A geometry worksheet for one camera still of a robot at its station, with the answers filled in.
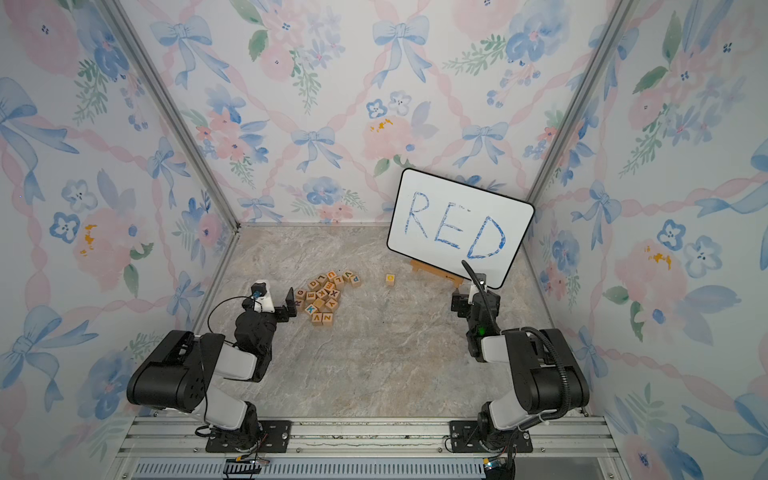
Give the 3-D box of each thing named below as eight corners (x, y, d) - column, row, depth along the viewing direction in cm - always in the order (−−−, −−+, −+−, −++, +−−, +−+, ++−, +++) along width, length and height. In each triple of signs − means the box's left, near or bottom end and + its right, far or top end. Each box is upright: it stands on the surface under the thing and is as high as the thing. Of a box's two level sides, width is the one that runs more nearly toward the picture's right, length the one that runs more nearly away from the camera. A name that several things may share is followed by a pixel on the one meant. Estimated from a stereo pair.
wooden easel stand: (408, 271, 109) (409, 262, 105) (410, 267, 110) (411, 258, 106) (458, 291, 103) (461, 283, 100) (460, 286, 105) (463, 278, 101)
